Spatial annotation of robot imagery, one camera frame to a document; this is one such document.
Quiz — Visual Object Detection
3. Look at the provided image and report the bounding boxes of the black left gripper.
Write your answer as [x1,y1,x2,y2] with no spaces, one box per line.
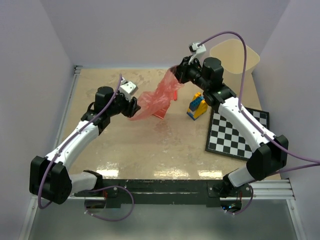
[107,90,141,118]

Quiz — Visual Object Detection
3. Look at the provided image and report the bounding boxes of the yellow blue toy block stack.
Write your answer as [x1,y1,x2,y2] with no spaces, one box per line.
[186,92,208,121]

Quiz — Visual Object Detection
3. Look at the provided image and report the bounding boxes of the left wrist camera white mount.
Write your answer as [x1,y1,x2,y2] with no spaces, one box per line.
[118,77,139,102]

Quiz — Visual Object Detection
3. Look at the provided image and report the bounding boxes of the cream plastic trash bin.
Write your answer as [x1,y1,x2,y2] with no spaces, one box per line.
[209,38,260,102]

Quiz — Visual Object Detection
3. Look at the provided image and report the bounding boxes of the black white checkerboard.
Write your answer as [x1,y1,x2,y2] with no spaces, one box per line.
[204,106,271,162]

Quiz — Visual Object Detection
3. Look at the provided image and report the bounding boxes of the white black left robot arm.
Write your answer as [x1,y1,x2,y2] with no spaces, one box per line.
[29,81,140,205]

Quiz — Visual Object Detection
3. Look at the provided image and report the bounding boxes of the red plastic trash bag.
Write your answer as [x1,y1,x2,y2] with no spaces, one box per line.
[129,65,184,121]

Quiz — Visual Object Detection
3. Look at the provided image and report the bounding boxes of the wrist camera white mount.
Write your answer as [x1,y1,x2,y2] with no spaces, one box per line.
[118,77,139,102]
[188,42,207,65]

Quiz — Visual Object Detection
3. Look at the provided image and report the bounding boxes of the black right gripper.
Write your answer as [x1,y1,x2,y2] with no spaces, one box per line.
[170,55,210,91]

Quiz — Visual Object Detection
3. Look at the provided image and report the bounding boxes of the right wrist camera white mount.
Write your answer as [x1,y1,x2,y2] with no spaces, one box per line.
[188,42,207,65]

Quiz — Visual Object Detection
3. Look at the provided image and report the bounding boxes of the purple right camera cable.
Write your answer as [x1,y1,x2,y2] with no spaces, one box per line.
[198,31,320,216]

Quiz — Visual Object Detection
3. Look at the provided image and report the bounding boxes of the aluminium frame rail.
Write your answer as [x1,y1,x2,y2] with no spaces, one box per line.
[18,65,307,240]

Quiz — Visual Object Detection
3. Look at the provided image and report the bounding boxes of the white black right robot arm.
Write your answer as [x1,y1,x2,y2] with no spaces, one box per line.
[169,56,289,197]

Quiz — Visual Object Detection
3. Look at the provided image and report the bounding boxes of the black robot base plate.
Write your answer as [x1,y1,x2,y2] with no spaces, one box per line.
[74,178,253,210]

